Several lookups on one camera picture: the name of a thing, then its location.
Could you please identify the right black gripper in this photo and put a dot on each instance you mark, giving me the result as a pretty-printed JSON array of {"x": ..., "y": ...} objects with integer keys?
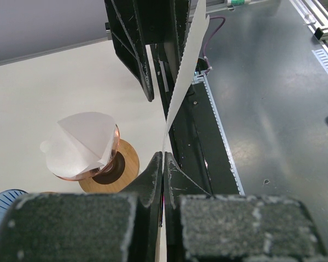
[{"x": 134, "y": 24}]

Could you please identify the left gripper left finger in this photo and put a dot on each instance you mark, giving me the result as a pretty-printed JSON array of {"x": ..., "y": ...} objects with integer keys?
[{"x": 123, "y": 226}]

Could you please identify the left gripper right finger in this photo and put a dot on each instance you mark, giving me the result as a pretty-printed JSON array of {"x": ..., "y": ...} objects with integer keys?
[{"x": 220, "y": 227}]

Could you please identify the pink glass dripper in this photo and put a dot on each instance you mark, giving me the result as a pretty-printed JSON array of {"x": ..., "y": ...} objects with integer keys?
[{"x": 113, "y": 147}]

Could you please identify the white paper coffee filter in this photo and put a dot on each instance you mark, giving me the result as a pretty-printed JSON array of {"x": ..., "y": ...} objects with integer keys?
[{"x": 78, "y": 142}]

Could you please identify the grey cable duct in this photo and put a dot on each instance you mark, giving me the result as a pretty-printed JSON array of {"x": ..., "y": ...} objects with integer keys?
[{"x": 218, "y": 161}]

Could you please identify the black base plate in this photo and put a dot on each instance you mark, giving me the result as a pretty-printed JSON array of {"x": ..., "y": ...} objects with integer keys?
[{"x": 185, "y": 145}]

